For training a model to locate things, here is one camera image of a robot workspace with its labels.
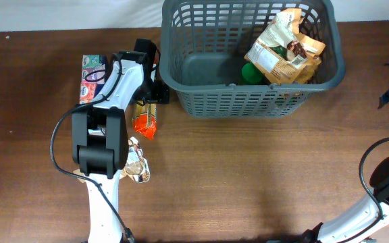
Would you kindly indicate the green lid jar with label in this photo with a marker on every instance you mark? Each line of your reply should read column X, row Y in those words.
column 250, row 75

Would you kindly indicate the orange snack bag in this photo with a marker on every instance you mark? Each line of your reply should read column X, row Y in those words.
column 282, row 53

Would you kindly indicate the red spaghetti packet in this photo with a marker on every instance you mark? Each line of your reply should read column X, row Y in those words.
column 144, row 120

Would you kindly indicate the Kleenex tissue multipack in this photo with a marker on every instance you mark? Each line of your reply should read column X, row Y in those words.
column 93, row 78

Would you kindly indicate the grey plastic basket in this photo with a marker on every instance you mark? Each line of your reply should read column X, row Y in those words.
column 203, row 44

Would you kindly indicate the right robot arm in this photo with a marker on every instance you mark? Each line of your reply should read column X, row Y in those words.
column 366, row 216

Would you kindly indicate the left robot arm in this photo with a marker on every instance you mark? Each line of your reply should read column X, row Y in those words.
column 105, row 116

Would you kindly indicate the brown white snack bag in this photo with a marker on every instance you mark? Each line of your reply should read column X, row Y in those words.
column 135, row 165

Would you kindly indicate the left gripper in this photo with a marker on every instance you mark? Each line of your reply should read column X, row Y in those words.
column 162, row 92

